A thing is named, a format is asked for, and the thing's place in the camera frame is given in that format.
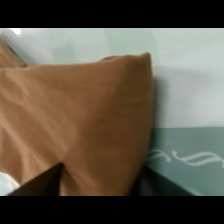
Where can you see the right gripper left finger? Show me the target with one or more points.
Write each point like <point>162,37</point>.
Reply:
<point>43,185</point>

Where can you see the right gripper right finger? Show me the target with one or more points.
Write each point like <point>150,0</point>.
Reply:
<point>160,185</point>

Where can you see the brown T-shirt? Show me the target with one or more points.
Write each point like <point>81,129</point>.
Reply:
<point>76,116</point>

